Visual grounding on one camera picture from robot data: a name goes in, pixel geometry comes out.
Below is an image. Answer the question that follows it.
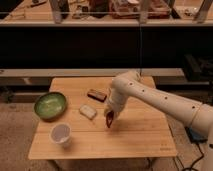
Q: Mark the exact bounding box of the red chili pepper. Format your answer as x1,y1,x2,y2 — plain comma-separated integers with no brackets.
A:
106,111,114,128

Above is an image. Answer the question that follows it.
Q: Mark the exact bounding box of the black cable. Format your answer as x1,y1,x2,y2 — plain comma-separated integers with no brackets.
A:
173,141,213,171

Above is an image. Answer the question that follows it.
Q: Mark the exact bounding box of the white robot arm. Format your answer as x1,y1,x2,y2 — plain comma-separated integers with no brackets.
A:
104,71,213,171

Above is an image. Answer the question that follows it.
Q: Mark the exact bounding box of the dark blue box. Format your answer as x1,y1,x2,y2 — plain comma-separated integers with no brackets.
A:
185,127,207,143

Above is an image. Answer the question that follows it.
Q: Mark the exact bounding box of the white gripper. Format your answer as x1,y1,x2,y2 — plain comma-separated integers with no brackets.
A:
104,89,128,120

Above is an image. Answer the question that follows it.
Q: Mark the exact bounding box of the green bowl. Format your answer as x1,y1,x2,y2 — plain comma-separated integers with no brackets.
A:
34,92,67,120

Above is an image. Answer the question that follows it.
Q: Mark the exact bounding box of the long wooden shelf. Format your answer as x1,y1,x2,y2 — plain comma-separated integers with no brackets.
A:
0,68,184,86

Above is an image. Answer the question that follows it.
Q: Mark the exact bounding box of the dark brown rectangular block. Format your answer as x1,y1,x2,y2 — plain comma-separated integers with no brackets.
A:
87,89,107,102

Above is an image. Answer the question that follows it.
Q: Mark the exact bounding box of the wooden table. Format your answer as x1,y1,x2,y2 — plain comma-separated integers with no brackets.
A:
27,76,179,171

